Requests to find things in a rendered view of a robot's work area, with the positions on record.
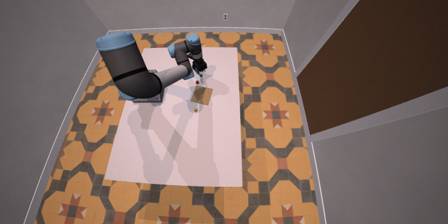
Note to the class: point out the tan mat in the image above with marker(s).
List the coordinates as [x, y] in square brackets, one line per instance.
[201, 95]

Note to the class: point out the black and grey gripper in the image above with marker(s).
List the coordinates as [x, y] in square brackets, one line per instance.
[200, 64]

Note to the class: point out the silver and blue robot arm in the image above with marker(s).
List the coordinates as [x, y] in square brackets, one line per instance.
[127, 68]

